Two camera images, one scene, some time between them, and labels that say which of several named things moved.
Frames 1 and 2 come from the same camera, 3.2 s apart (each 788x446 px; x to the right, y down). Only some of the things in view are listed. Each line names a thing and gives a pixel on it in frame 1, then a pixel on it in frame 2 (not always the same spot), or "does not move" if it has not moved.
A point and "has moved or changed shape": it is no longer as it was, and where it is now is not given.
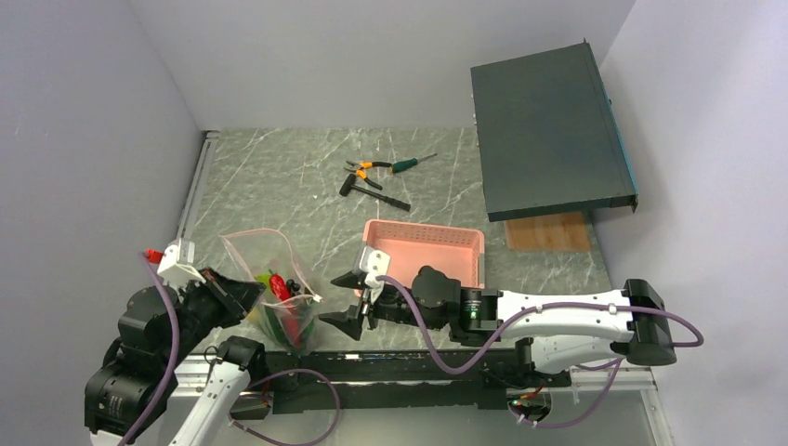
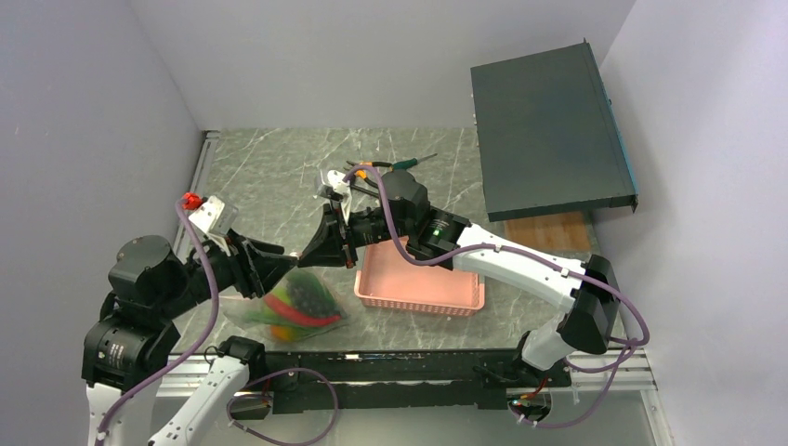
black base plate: x=338 y=381 does not move
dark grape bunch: x=293 y=287 has moved or changed shape
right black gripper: x=350 y=321 to x=328 y=247
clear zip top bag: x=283 y=318 has moved or changed shape
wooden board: x=559 y=231 does not move
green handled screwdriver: x=401 y=165 does not move
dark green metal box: x=548 y=140 does not move
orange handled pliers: x=363 y=165 does not move
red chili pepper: x=281 y=291 to x=302 y=319
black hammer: x=348 y=186 does not move
